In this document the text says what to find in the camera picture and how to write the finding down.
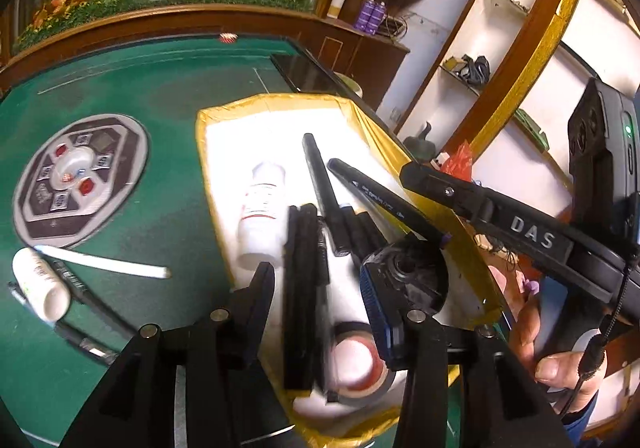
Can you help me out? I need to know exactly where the wire basket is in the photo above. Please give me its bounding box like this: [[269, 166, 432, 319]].
[[382, 14, 408, 39]]

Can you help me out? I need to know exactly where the thick black marker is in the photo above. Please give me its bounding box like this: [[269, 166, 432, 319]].
[[342, 208, 388, 256]]

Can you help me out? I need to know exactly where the red plastic bag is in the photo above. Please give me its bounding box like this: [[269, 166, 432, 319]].
[[440, 140, 473, 179]]

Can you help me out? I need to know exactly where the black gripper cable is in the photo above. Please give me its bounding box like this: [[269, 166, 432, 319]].
[[562, 255, 636, 421]]

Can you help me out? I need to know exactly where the black rectangular bar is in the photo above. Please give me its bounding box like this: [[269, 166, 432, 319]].
[[282, 205, 316, 393], [307, 205, 333, 394]]

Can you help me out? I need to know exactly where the person's right hand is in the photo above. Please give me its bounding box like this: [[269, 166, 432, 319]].
[[510, 297, 609, 413]]

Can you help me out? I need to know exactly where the green box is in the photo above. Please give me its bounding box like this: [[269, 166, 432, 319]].
[[515, 108, 551, 151]]

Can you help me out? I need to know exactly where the black fan-shaped plastic part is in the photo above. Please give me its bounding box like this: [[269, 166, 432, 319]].
[[360, 234, 450, 316]]

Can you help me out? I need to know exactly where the white bowl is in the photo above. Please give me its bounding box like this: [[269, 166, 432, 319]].
[[332, 72, 363, 98]]

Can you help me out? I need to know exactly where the black tape roll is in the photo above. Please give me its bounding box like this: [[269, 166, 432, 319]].
[[325, 322, 398, 406]]

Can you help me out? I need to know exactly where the white plastic bottle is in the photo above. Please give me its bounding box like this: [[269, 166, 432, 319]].
[[11, 248, 72, 323], [237, 162, 287, 271]]

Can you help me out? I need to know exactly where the black marker with white print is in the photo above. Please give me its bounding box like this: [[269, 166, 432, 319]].
[[326, 158, 453, 249]]

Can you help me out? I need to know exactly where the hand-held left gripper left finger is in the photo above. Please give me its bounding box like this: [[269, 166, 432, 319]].
[[60, 262, 301, 448]]

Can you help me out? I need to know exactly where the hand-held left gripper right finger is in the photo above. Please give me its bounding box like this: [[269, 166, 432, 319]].
[[359, 260, 573, 448]]

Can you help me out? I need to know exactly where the black strap bundle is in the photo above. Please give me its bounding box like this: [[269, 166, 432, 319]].
[[445, 54, 492, 89]]

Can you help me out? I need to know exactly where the dark teapot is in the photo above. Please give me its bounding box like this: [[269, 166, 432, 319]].
[[404, 122, 436, 161]]

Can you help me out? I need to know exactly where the black marker with clear cap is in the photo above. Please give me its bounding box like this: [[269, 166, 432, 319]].
[[301, 133, 352, 257]]

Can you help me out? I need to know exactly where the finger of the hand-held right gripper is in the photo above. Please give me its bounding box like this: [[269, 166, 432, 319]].
[[400, 162, 496, 229]]

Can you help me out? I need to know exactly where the round table control panel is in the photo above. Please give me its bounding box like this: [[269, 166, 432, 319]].
[[12, 114, 151, 249]]

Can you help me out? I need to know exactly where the white stick pen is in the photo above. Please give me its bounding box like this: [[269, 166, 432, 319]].
[[35, 244, 172, 279]]

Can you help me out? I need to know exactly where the yellow lined box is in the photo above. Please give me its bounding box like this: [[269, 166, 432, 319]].
[[196, 92, 503, 439]]

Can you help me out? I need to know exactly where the black glossy tray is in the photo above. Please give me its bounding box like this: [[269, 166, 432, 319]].
[[270, 52, 361, 101]]

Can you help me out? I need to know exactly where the thin black pen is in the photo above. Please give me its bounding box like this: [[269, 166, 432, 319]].
[[7, 282, 120, 366]]

